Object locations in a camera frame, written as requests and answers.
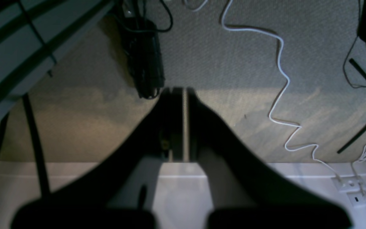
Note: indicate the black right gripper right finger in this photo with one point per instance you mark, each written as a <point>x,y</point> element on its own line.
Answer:
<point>247,193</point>

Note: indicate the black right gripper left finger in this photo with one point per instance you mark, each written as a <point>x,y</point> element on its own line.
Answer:
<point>119,192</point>

